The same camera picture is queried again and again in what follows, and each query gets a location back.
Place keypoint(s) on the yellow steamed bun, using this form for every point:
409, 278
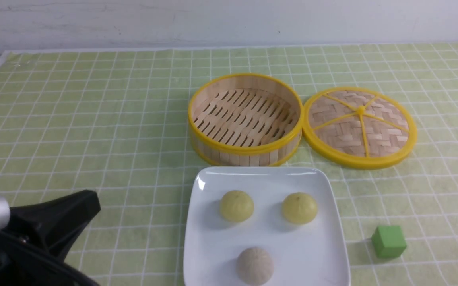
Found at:
236, 206
299, 208

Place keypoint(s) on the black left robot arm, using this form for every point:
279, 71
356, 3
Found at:
35, 240

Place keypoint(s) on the grey steamed bun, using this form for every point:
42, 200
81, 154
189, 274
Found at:
255, 266

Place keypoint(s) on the white square plate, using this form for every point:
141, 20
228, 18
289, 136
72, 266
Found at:
310, 255

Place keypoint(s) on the yellow rimmed bamboo steamer basket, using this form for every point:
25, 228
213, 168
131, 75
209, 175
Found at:
245, 119

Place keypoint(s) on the green checkered tablecloth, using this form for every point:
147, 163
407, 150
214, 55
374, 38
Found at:
115, 122

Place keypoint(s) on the yellow rimmed bamboo steamer lid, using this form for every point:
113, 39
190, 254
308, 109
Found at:
358, 128

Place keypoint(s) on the green cube block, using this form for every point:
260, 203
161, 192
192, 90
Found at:
388, 242

